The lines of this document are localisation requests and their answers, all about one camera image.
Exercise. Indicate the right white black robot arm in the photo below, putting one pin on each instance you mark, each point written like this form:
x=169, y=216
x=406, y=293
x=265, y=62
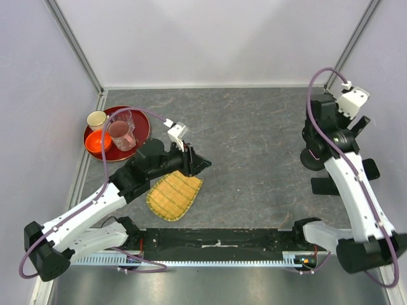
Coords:
x=330, y=144

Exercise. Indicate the black smartphone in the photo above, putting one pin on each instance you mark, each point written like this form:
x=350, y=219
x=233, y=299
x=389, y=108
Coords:
x=370, y=168

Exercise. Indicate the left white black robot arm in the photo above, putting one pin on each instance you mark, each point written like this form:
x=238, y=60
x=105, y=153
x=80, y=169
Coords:
x=53, y=246

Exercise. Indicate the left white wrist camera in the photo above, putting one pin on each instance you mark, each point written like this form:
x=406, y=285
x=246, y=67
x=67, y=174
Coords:
x=176, y=133

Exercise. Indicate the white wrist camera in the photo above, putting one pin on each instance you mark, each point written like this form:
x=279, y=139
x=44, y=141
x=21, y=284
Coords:
x=176, y=133
x=351, y=100

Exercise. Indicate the pink ghost pattern mug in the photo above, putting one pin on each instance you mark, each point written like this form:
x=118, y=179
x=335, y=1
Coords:
x=122, y=135

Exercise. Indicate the woven bamboo tray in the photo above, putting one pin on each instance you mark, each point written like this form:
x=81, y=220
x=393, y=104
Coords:
x=173, y=195

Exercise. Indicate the red round lacquer tray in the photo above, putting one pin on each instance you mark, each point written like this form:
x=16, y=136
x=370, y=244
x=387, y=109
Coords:
x=141, y=133

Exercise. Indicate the black round-base clamp phone stand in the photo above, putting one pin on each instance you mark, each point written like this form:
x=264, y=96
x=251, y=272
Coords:
x=309, y=162

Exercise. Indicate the slotted cable duct rail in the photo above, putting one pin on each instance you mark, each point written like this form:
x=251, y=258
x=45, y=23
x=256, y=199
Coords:
x=116, y=259

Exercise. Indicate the clear drinking glass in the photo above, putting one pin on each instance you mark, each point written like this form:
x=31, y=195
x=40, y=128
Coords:
x=125, y=116

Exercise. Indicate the pink case smartphone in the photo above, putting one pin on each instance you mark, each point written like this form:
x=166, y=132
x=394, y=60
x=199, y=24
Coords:
x=313, y=155

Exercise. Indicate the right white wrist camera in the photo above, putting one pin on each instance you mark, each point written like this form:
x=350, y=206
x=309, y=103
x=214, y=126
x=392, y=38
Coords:
x=351, y=100

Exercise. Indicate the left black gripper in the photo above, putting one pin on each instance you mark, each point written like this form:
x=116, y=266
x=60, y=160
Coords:
x=193, y=163

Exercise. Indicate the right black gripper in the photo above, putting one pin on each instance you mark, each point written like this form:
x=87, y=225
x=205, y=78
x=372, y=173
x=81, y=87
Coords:
x=360, y=126

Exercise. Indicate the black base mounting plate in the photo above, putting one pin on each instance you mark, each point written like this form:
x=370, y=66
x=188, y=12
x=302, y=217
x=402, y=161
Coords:
x=215, y=244

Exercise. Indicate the beige cup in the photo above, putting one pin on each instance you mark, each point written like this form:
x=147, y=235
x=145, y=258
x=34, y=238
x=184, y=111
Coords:
x=97, y=120

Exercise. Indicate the orange bowl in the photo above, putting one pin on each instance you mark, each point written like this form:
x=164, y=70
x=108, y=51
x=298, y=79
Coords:
x=93, y=142

